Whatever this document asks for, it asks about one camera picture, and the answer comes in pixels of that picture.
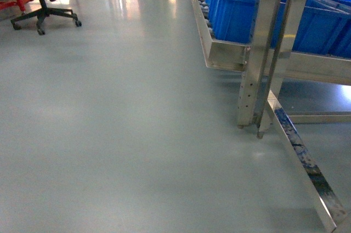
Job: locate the blue plastic crate left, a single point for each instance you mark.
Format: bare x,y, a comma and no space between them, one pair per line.
231,20

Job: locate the blue plastic crate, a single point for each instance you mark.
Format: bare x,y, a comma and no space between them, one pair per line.
231,20
324,28

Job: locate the blue plastic crate right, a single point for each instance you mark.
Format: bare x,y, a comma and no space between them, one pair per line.
324,28

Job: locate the stainless steel rack frame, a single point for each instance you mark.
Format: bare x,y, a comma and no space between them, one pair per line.
263,70

